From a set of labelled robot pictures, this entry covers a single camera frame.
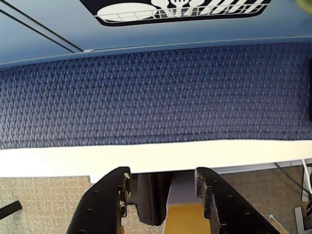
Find white metal frame leg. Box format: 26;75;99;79
300;158;312;202

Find grey metal bracket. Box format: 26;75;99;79
293;205;312;234

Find blue woven mat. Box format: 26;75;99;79
0;41;312;150

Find yellow wooden box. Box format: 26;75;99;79
162;201;205;234

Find black hanging cloth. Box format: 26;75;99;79
133;173;174;226

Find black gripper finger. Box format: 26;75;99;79
69;166;133;234
194;167;281;234

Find black strap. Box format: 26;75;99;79
0;200;23;218

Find black cable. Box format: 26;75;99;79
274;162;312;197

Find black white dish rack sticker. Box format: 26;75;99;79
81;0;273;26

